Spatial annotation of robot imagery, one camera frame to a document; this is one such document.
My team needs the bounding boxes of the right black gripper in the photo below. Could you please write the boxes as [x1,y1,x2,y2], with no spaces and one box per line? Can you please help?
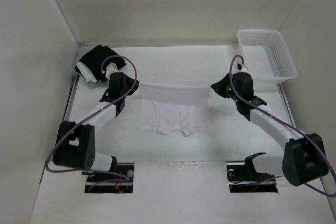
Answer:
[211,73,240,102]

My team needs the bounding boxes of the white tank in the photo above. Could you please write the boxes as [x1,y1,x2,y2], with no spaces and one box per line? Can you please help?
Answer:
[138,83,211,136]
[76,61,97,83]

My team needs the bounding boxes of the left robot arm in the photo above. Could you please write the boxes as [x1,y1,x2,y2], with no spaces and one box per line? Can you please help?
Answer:
[51,72,139,182]

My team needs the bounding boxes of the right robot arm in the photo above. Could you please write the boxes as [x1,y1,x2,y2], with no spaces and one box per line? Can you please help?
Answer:
[211,72,335,186]

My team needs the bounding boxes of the folded grey tank top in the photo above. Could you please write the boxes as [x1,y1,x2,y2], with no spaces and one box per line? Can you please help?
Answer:
[88,80,108,89]

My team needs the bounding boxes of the folded white tank top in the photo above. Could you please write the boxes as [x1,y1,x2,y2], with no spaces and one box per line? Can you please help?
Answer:
[76,61,97,83]

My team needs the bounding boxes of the folded black tank top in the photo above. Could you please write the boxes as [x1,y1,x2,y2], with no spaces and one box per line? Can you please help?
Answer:
[74,45,127,81]

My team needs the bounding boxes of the white plastic basket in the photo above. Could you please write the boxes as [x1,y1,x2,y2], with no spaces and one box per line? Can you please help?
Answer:
[237,29,298,85]

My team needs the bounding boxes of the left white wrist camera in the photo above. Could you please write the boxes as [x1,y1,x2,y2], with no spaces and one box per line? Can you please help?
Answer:
[104,62,119,80]

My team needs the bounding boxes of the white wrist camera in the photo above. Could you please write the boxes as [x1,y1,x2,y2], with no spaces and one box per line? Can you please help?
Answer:
[104,62,119,80]
[237,63,249,73]

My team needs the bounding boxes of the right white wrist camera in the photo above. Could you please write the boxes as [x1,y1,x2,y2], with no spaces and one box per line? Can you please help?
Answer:
[237,63,249,73]

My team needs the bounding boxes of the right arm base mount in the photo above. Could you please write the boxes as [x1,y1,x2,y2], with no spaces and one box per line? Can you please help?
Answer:
[226,152,278,193]

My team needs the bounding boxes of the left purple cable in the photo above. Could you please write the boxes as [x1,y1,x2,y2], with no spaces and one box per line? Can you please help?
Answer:
[46,55,140,192]

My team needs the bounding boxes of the purple cable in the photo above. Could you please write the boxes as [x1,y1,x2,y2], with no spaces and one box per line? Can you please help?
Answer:
[229,55,336,197]
[46,55,140,192]

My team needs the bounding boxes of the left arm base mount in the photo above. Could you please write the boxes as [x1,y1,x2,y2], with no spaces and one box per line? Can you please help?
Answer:
[81,163,135,194]

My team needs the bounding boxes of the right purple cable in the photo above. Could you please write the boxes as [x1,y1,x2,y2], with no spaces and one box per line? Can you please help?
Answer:
[229,55,336,197]

